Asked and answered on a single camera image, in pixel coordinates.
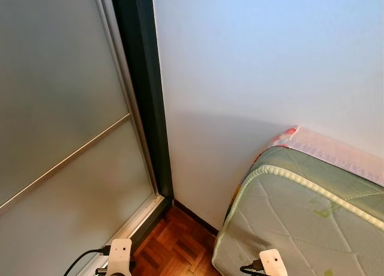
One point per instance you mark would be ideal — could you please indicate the pink covered mattress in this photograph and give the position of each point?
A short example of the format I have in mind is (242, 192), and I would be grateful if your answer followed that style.
(336, 153)

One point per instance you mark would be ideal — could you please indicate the dark wooden baseboard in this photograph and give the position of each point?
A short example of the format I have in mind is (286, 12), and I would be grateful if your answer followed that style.
(195, 217)

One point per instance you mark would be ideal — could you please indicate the frosted glass sliding door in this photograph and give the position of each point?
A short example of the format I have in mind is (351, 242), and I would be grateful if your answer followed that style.
(54, 78)

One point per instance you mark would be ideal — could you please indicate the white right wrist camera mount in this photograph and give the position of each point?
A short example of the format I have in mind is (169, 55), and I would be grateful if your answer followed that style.
(273, 264)

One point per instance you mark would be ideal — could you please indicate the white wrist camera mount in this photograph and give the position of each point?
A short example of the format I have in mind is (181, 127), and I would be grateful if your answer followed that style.
(120, 255)
(273, 264)

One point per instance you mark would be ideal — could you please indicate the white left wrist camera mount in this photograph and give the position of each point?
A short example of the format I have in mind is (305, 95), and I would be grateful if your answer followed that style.
(120, 255)

